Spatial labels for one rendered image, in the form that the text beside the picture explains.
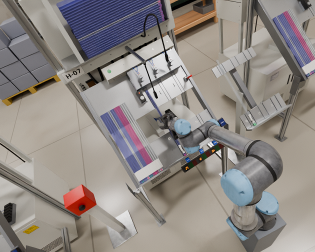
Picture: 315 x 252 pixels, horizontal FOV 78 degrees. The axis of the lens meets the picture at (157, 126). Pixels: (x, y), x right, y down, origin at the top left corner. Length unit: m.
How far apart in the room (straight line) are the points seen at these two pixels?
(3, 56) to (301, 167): 4.82
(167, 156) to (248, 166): 0.68
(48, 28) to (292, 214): 2.12
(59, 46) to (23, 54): 3.33
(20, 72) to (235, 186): 4.57
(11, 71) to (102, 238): 3.73
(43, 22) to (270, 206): 1.50
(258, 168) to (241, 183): 0.08
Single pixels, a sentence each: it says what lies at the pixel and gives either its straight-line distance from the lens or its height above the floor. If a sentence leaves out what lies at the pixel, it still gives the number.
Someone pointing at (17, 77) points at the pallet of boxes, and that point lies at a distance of 4.89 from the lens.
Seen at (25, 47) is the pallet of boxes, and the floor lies 0.85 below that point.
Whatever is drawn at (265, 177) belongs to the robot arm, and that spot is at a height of 1.18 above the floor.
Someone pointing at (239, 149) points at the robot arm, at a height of 1.11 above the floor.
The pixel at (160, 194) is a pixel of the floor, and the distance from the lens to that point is 2.04.
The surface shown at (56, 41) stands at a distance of 1.37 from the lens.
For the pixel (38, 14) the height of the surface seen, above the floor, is 1.64.
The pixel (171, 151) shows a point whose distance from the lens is 1.30.
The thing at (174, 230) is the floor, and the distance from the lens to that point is 1.91.
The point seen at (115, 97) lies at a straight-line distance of 1.32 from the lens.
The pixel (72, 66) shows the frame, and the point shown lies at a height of 1.39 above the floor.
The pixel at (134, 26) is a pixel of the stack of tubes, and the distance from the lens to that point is 1.25.
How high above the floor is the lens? 1.82
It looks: 45 degrees down
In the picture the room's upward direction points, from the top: 22 degrees counter-clockwise
